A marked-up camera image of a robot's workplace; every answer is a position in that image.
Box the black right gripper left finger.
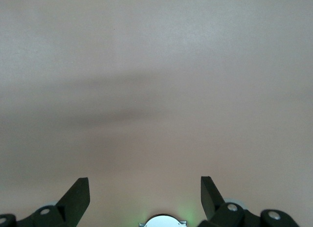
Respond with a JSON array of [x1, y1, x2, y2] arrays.
[[0, 178, 90, 227]]

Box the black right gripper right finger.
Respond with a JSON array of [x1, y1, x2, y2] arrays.
[[199, 176, 300, 227]]

